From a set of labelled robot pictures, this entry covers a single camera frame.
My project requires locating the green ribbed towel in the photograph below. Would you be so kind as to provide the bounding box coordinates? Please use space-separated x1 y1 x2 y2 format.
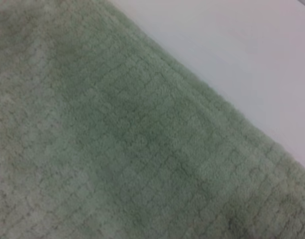
0 0 305 239

